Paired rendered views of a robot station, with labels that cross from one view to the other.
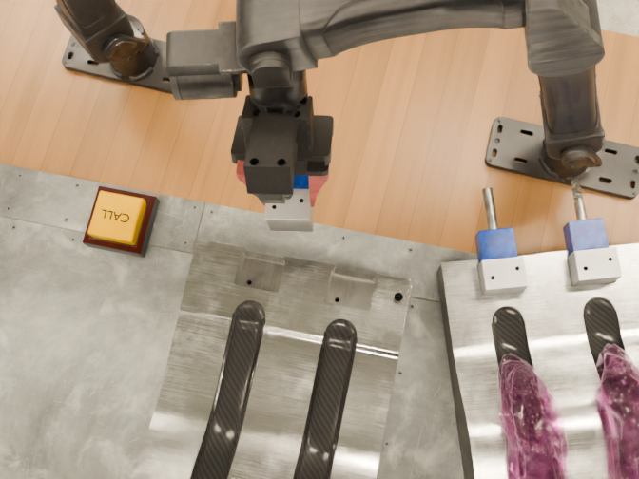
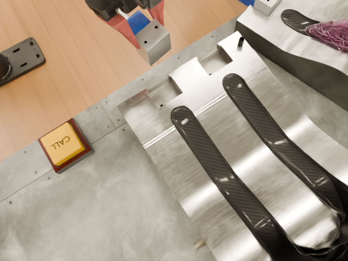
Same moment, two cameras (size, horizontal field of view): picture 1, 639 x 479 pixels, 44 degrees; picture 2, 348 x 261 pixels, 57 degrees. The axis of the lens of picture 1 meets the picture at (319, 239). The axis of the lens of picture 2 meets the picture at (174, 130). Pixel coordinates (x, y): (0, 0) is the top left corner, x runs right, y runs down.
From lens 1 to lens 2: 0.45 m
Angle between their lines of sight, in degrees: 12
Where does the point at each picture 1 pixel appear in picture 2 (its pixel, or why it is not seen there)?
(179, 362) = (169, 171)
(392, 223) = (192, 33)
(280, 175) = not seen: outside the picture
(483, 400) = (322, 51)
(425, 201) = (197, 13)
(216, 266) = (140, 109)
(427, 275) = not seen: hidden behind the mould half
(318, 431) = (269, 136)
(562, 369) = (334, 12)
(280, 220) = (155, 47)
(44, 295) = (60, 218)
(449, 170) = not seen: outside the picture
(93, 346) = (111, 216)
